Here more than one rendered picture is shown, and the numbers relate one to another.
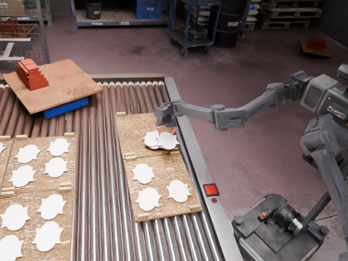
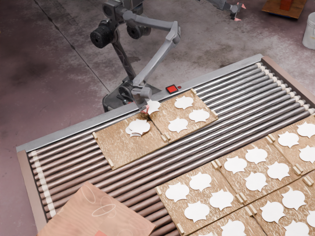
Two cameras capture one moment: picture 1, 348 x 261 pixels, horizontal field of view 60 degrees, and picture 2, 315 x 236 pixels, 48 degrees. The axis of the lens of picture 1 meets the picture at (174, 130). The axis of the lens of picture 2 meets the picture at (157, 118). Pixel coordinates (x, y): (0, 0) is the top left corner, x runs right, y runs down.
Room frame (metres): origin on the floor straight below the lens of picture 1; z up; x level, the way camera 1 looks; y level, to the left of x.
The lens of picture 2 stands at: (1.42, 1.70, 2.81)
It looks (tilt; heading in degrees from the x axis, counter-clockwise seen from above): 48 degrees down; 264
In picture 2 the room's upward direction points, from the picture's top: 5 degrees counter-clockwise
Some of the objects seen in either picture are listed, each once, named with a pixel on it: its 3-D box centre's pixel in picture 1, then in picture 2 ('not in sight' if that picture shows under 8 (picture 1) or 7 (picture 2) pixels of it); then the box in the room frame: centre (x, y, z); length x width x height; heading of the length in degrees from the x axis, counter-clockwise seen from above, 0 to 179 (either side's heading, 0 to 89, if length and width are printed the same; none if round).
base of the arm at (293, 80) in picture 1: (290, 89); (122, 12); (1.37, -0.56, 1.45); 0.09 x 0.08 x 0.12; 44
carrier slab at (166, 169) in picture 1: (160, 184); (181, 114); (1.07, 0.03, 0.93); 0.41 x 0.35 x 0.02; 20
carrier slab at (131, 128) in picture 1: (145, 133); (129, 139); (1.46, 0.18, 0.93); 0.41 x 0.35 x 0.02; 20
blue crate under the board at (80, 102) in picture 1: (57, 95); not in sight; (1.69, 0.84, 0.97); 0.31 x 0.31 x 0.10; 46
